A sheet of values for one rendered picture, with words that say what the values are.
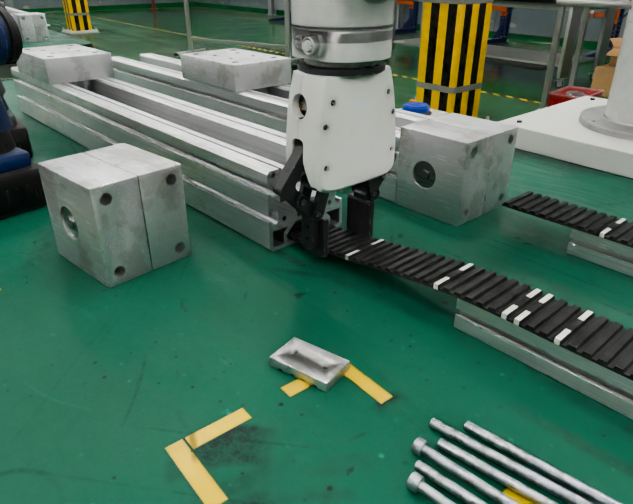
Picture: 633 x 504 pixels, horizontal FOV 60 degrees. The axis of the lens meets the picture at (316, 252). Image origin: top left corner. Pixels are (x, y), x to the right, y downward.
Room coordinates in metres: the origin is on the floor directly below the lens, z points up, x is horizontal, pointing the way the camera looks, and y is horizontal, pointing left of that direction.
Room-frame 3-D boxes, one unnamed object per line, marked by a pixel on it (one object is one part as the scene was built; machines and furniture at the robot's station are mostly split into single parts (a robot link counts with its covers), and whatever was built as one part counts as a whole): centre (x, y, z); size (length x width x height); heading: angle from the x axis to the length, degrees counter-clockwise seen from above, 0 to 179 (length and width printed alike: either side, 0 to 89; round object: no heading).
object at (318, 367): (0.31, 0.00, 0.78); 0.05 x 0.03 x 0.01; 55
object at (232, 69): (0.95, 0.13, 0.87); 0.16 x 0.11 x 0.07; 42
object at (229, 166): (0.82, 0.28, 0.82); 0.80 x 0.10 x 0.09; 42
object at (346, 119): (0.49, -0.02, 0.92); 0.10 x 0.07 x 0.11; 132
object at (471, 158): (0.63, -0.17, 0.83); 0.12 x 0.09 x 0.10; 132
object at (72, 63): (1.01, 0.44, 0.87); 0.16 x 0.11 x 0.07; 42
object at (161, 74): (0.95, 0.13, 0.82); 0.80 x 0.10 x 0.09; 42
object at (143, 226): (0.50, 0.18, 0.83); 0.11 x 0.10 x 0.10; 137
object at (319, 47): (0.49, -0.02, 0.98); 0.09 x 0.08 x 0.03; 132
